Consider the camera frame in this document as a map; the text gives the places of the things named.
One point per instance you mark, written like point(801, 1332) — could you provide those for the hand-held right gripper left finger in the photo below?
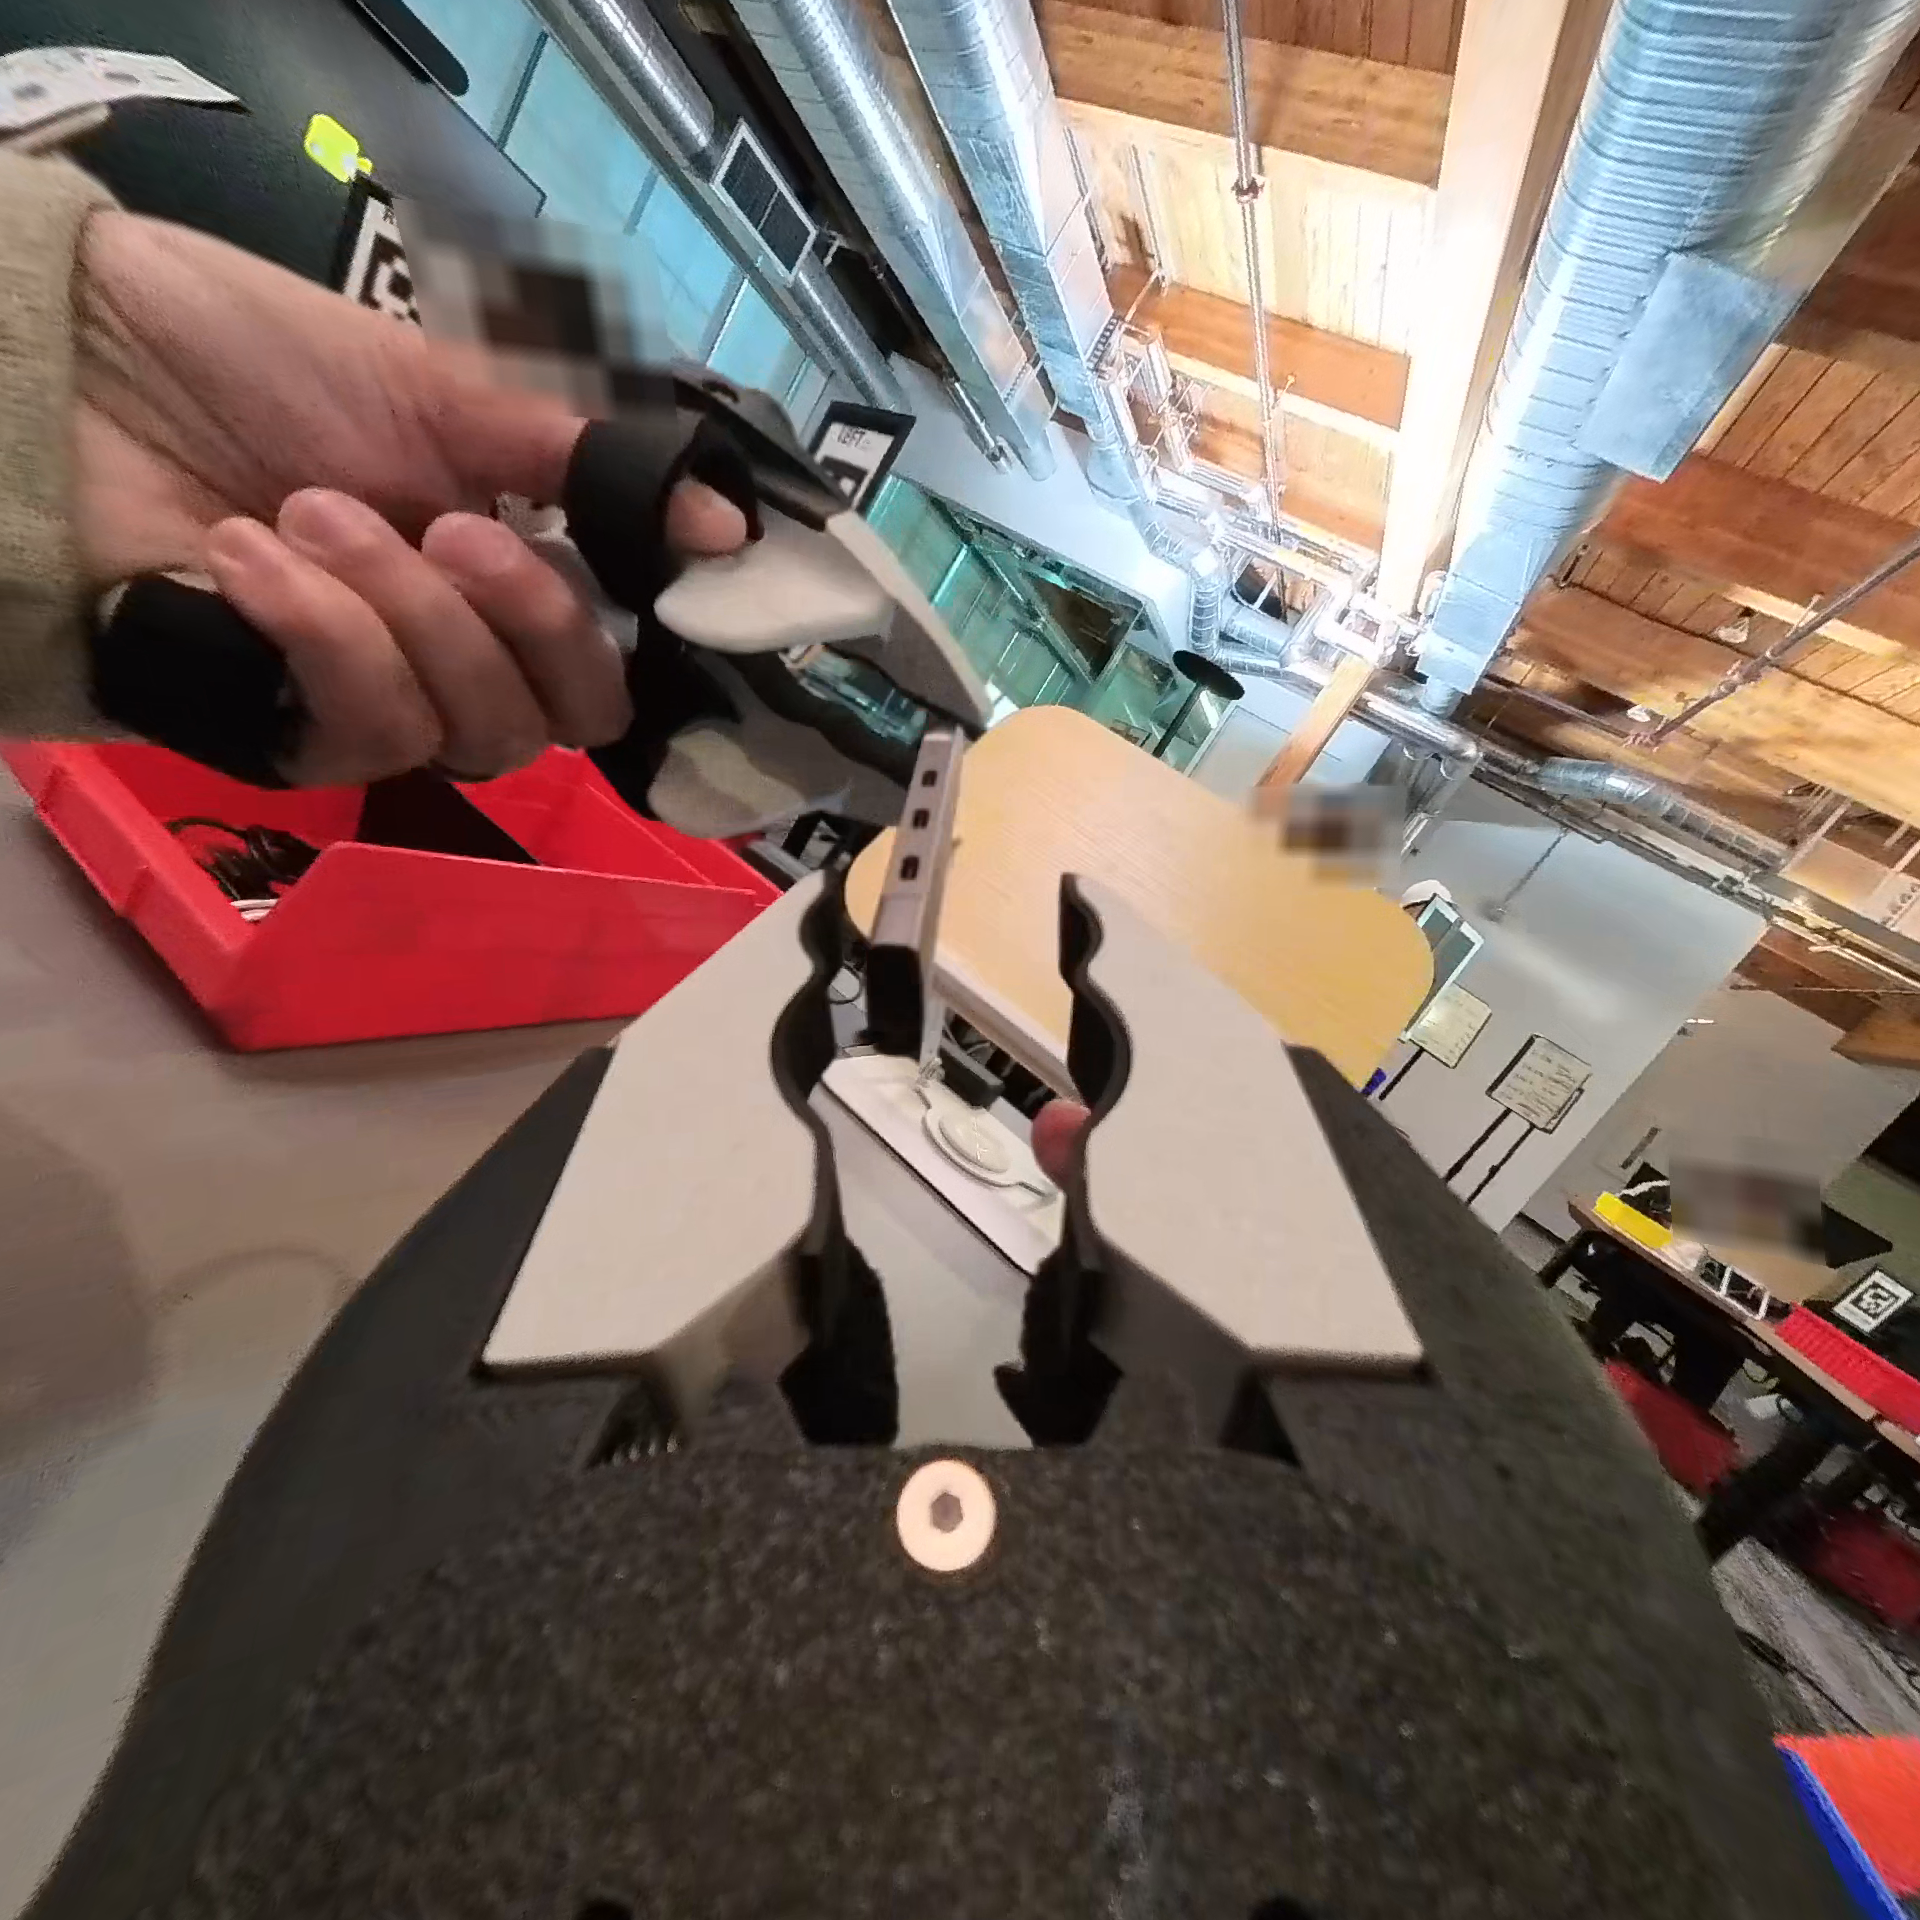
point(675, 1201)

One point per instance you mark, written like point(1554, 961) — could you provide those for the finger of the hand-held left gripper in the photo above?
point(795, 593)
point(720, 780)

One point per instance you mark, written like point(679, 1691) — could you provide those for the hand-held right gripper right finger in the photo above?
point(1243, 1201)

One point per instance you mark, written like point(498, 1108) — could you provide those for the grey USB hub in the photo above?
point(908, 916)

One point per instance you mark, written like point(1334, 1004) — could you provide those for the red plastic bin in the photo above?
point(450, 932)

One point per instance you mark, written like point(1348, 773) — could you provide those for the person's left forearm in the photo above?
point(30, 452)

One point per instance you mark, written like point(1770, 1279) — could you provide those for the grey desk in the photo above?
point(225, 1172)

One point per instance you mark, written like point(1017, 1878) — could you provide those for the person's left hand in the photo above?
point(299, 422)

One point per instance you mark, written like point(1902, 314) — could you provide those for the black white printed tag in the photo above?
point(376, 254)
point(862, 452)

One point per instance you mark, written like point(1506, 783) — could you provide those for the white sign on stand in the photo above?
point(1447, 1027)
point(1538, 1079)

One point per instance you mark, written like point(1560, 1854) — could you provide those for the black bin divider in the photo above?
point(435, 821)

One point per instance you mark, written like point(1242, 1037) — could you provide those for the wooden side table top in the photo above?
point(1201, 901)

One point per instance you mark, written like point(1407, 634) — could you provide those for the distant work table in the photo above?
point(1723, 1276)

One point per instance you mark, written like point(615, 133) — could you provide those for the black panel yellow sticker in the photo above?
point(225, 196)

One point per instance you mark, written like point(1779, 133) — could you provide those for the large silver ventilation duct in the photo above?
point(1651, 270)

